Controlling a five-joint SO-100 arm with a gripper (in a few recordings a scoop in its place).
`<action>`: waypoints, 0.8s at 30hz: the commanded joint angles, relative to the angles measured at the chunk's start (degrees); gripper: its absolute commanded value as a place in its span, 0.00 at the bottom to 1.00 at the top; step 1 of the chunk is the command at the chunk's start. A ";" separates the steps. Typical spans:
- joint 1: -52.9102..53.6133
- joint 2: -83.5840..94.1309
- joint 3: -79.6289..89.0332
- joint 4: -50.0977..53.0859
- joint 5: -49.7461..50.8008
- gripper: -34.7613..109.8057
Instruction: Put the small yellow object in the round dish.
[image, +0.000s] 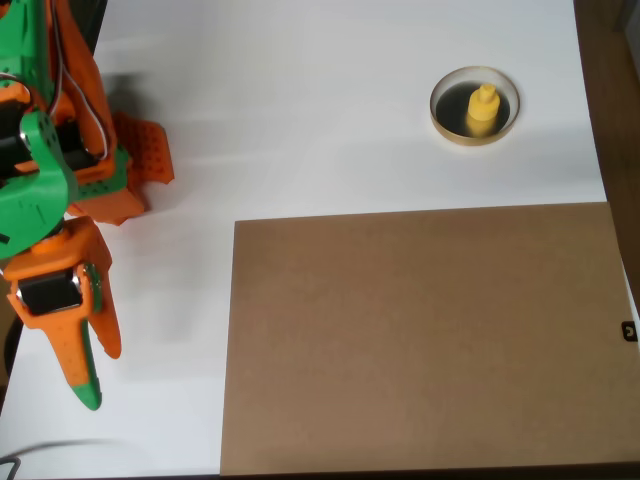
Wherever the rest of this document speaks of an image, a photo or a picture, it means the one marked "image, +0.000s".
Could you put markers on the orange gripper black servo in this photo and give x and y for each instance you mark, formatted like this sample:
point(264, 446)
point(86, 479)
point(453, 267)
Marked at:
point(50, 296)

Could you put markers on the small yellow plastic knob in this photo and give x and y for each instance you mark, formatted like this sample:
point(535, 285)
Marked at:
point(481, 112)

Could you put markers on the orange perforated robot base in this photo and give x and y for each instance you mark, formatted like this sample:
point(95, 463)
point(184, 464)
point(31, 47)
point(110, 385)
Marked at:
point(150, 145)

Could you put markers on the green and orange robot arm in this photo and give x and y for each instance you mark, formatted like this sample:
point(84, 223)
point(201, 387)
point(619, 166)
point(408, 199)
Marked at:
point(30, 210)

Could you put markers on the round dish gold rim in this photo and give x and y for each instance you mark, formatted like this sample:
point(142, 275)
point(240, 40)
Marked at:
point(450, 107)

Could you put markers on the brown fibreboard sheet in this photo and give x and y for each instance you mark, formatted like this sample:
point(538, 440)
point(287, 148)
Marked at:
point(425, 340)

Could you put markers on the small black tag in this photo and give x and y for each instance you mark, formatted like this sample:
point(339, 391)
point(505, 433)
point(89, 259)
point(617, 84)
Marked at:
point(629, 332)

